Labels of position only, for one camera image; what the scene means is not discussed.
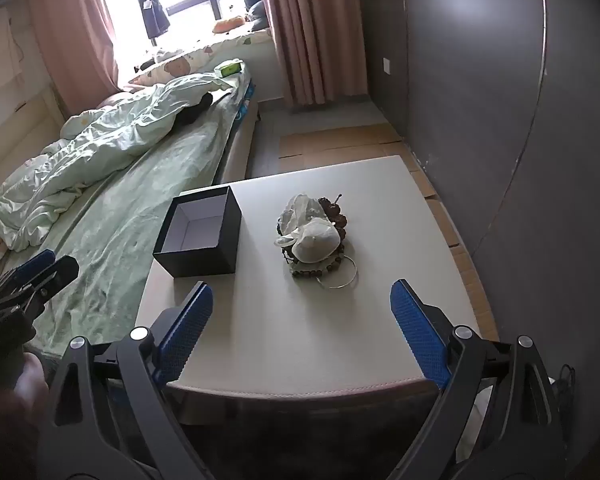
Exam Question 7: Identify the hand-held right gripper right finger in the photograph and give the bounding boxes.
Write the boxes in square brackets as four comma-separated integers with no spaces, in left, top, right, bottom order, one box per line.
[390,279,566,480]

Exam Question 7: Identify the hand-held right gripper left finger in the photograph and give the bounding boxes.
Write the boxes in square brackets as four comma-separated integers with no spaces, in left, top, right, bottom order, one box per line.
[37,281,214,480]

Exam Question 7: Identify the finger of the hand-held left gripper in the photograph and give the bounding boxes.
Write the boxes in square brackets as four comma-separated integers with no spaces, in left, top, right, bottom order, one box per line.
[0,255,81,318]
[0,250,57,287]

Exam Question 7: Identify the black jewelry box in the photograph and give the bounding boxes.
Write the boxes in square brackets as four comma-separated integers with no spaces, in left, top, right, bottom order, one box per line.
[152,185,243,279]

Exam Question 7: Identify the silver bangle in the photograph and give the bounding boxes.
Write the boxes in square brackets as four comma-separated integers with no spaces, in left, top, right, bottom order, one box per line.
[316,254,359,290]

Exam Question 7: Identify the green bead bracelet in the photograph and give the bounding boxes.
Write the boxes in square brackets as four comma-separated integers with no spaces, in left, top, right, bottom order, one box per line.
[291,252,352,279]

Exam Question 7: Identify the person's left hand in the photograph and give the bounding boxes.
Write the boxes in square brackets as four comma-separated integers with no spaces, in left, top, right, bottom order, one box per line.
[0,355,48,461]

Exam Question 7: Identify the bed with green sheet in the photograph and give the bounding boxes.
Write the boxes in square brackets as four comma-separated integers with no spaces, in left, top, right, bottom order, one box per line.
[0,60,262,361]

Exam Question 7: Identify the white cloth pouch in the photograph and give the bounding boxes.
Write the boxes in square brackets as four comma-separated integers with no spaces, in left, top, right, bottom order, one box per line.
[274,192,342,263]

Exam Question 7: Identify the light green quilt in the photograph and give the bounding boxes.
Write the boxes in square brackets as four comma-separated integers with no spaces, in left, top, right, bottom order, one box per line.
[0,72,241,253]

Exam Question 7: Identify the flattened cardboard sheets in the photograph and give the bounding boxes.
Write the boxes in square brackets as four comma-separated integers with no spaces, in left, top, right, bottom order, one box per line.
[279,120,498,336]

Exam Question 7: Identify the black garment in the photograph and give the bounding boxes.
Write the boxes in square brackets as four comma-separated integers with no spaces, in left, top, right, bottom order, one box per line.
[172,91,214,126]

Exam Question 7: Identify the pink curtain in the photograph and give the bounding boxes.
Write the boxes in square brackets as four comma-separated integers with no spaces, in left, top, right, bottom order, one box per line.
[27,0,121,118]
[259,0,369,111]

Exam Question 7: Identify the patterned windowsill mat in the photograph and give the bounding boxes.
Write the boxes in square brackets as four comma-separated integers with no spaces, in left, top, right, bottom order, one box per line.
[127,27,273,91]

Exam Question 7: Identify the orange cushion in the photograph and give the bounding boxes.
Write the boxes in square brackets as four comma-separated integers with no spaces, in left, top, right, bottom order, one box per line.
[214,15,245,34]

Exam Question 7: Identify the dark cushion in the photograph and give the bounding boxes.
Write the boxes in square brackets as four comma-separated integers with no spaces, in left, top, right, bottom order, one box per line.
[243,0,272,34]

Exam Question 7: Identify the brown bead bracelet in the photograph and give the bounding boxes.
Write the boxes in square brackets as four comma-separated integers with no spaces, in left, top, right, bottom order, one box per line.
[317,194,349,241]

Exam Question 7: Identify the black cable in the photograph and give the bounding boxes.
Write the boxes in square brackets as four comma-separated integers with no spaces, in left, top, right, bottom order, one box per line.
[550,365,577,411]

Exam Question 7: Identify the white wall unit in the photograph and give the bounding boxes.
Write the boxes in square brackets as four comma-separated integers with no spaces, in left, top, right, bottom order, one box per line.
[0,7,26,97]

